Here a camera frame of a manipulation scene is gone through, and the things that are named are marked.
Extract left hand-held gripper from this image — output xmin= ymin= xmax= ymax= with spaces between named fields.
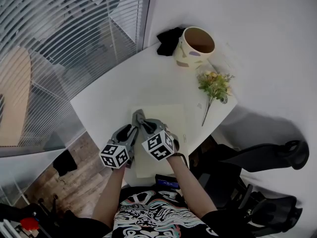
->
xmin=99 ymin=124 xmax=139 ymax=170

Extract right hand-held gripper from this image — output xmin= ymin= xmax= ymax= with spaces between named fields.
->
xmin=140 ymin=119 xmax=179 ymax=162

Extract grey knitted cloth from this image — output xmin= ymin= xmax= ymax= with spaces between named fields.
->
xmin=131 ymin=109 xmax=147 ymax=127

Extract person's left forearm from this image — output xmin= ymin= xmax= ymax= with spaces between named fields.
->
xmin=91 ymin=166 xmax=126 ymax=229

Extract person's right forearm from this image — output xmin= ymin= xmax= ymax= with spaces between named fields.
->
xmin=166 ymin=156 xmax=218 ymax=219

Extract black cloth on floor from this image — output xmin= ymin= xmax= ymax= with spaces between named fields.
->
xmin=53 ymin=149 xmax=78 ymax=177

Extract black device with blue screen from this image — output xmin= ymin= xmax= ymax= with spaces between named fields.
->
xmin=155 ymin=174 xmax=180 ymax=190

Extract artificial flower bouquet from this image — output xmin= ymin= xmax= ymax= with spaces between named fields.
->
xmin=197 ymin=70 xmax=235 ymax=126

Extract cream patterned pot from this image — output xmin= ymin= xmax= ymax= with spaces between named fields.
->
xmin=172 ymin=26 xmax=215 ymax=69

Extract black fabric bundle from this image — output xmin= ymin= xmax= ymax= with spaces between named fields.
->
xmin=156 ymin=27 xmax=185 ymax=57

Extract black printed T-shirt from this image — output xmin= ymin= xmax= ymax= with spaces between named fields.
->
xmin=94 ymin=186 xmax=258 ymax=238

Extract black office chair with headrest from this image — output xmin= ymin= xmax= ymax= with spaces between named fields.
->
xmin=190 ymin=135 xmax=310 ymax=208

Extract white window blinds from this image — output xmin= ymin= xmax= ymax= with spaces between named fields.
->
xmin=0 ymin=0 xmax=153 ymax=148

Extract red object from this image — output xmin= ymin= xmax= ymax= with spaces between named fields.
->
xmin=19 ymin=217 xmax=40 ymax=231

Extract black wrist strap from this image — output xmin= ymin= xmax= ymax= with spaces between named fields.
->
xmin=170 ymin=152 xmax=190 ymax=170

